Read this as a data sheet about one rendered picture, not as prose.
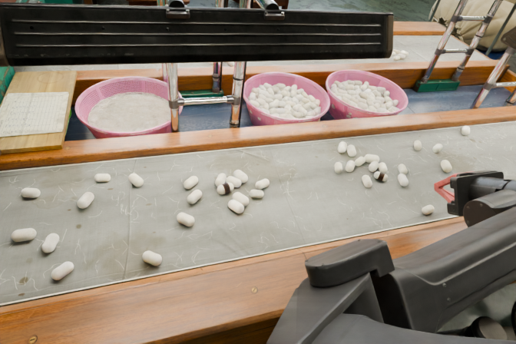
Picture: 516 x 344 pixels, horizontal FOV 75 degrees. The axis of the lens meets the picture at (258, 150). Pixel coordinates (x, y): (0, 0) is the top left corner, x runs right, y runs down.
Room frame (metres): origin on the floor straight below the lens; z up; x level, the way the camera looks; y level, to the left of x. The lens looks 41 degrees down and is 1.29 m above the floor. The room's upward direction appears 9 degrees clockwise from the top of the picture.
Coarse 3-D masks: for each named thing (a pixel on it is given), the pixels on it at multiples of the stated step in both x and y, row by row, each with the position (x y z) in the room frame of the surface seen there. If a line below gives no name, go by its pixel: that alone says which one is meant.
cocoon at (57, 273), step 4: (64, 264) 0.26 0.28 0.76; (68, 264) 0.27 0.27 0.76; (72, 264) 0.27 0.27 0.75; (56, 268) 0.26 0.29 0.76; (60, 268) 0.26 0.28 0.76; (64, 268) 0.26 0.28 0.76; (68, 268) 0.26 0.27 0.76; (72, 268) 0.26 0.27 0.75; (52, 272) 0.25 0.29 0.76; (56, 272) 0.25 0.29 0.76; (60, 272) 0.25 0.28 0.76; (64, 272) 0.25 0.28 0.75; (68, 272) 0.26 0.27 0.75; (52, 276) 0.24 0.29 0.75; (56, 276) 0.24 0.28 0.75; (60, 276) 0.25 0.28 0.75
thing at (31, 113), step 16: (16, 96) 0.65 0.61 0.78; (32, 96) 0.66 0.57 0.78; (48, 96) 0.68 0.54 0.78; (64, 96) 0.69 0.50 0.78; (0, 112) 0.59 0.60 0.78; (16, 112) 0.59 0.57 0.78; (32, 112) 0.60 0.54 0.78; (48, 112) 0.61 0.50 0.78; (64, 112) 0.62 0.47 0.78; (0, 128) 0.53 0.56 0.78; (16, 128) 0.54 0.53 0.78; (32, 128) 0.55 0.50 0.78; (48, 128) 0.56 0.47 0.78
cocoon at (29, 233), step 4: (28, 228) 0.32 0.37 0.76; (16, 232) 0.31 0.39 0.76; (20, 232) 0.31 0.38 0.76; (24, 232) 0.31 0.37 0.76; (28, 232) 0.31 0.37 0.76; (32, 232) 0.31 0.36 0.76; (12, 236) 0.30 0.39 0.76; (16, 236) 0.30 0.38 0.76; (20, 236) 0.30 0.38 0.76; (24, 236) 0.30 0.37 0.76; (28, 236) 0.30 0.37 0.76; (32, 236) 0.31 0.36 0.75; (16, 240) 0.30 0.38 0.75; (20, 240) 0.30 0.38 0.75; (24, 240) 0.30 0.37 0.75
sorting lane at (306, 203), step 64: (448, 128) 0.89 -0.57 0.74; (512, 128) 0.95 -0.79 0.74; (0, 192) 0.40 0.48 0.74; (64, 192) 0.42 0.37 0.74; (128, 192) 0.45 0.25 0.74; (320, 192) 0.53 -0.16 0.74; (384, 192) 0.57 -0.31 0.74; (0, 256) 0.27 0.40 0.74; (64, 256) 0.29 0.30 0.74; (128, 256) 0.31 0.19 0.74; (192, 256) 0.32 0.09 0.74
